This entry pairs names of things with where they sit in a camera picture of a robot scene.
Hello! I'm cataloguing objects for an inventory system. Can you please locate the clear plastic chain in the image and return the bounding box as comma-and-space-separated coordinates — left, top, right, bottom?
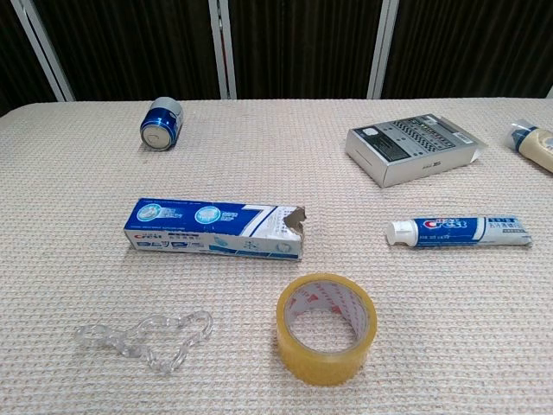
73, 310, 214, 375

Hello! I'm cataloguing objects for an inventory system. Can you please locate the beige woven tablecloth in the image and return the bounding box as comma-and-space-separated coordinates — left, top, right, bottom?
0, 97, 553, 415

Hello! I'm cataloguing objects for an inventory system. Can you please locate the blue silver metal can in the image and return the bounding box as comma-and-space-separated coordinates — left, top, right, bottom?
139, 96, 184, 152

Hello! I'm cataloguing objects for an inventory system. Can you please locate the blue white toothpaste tube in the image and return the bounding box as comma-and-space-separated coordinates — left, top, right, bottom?
385, 214, 533, 249

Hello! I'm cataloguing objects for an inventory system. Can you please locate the blue white toothpaste box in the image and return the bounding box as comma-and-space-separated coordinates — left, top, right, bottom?
124, 197, 308, 261

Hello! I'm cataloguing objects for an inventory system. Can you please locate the white partition post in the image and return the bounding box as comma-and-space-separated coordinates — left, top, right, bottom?
9, 0, 75, 103
366, 0, 399, 99
208, 0, 238, 99

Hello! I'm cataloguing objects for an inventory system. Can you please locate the silver printed cardboard box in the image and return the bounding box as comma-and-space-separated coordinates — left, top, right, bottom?
344, 112, 489, 188

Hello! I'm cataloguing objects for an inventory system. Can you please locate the beige bottle with blue cap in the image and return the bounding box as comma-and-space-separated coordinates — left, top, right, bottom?
503, 118, 553, 175

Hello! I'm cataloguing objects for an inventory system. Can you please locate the yellowish clear tape roll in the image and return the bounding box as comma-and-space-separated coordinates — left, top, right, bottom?
276, 272, 378, 386

